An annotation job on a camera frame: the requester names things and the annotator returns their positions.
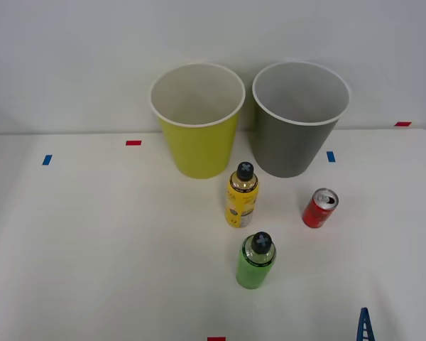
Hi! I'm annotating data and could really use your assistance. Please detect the grey plastic waste bin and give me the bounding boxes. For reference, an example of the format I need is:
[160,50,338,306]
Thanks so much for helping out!
[251,60,351,178]

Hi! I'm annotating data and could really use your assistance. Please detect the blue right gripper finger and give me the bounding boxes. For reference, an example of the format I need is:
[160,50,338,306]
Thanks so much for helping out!
[356,307,376,341]

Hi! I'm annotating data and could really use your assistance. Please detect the red drink can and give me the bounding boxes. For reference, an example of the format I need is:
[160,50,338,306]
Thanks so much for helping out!
[302,188,340,229]

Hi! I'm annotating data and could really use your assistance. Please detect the yellow label plastic bottle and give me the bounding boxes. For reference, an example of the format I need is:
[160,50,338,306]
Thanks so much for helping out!
[224,161,261,229]

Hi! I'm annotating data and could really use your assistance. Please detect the green label plastic bottle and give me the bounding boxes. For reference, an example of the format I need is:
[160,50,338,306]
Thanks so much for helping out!
[235,231,278,290]

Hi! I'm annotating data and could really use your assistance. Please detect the yellow-green plastic waste bin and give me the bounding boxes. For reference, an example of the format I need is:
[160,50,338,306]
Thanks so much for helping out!
[148,62,246,180]

